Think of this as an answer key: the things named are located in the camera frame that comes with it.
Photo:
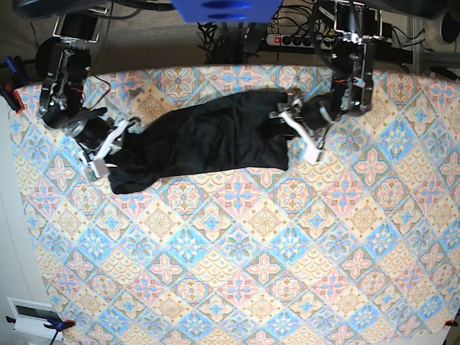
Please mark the blue mount plate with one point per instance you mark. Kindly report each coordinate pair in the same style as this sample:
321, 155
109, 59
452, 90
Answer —
258, 11

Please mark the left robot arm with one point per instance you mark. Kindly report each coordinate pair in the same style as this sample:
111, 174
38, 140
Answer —
351, 60

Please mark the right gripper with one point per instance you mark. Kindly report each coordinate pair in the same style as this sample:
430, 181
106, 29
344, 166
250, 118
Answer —
91, 133

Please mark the black round stool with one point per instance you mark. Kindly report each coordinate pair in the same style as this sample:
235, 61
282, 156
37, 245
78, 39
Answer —
43, 55

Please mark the blue orange clamp left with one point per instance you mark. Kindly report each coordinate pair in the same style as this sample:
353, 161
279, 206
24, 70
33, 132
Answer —
18, 78

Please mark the blue orange clamp bottom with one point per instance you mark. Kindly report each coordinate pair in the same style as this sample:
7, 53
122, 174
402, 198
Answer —
57, 324

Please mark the black t-shirt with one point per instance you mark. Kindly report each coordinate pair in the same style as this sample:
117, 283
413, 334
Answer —
228, 133

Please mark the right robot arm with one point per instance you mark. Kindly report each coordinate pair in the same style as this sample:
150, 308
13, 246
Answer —
63, 63

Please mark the white camera bracket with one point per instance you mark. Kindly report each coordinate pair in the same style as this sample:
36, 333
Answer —
94, 166
289, 113

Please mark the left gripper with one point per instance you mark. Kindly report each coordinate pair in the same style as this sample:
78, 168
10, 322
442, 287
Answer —
317, 113

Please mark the patterned tablecloth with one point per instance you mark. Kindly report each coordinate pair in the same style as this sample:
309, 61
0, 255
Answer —
362, 248

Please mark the white wall panel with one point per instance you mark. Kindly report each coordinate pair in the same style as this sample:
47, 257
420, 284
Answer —
31, 317

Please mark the white power strip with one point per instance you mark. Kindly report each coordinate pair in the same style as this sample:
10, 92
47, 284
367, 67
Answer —
285, 40

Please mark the blue orange clamp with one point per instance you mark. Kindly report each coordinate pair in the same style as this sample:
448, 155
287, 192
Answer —
57, 324
18, 78

